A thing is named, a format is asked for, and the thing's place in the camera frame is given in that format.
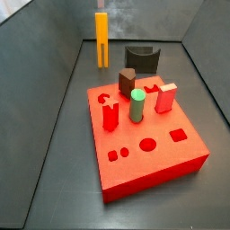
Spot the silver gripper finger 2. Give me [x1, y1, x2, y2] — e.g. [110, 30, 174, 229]
[97, 0, 104, 8]

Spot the black curved regrasp stand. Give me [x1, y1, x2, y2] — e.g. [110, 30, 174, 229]
[125, 46, 161, 74]

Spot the red fixture block with holes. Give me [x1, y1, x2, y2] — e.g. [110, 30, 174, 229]
[87, 76, 209, 203]

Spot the pink rectangular peg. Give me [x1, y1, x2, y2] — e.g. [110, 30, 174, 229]
[155, 84, 177, 113]

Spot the yellow two-pronged square-circle object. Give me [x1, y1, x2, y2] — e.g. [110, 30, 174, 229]
[95, 13, 109, 67]

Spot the red star peg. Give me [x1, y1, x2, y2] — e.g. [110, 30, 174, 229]
[102, 97, 119, 131]

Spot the dark brown pentagon peg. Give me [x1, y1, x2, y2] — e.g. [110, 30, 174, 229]
[119, 68, 136, 99]

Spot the green cylinder peg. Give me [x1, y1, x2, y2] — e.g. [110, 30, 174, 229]
[129, 88, 146, 123]

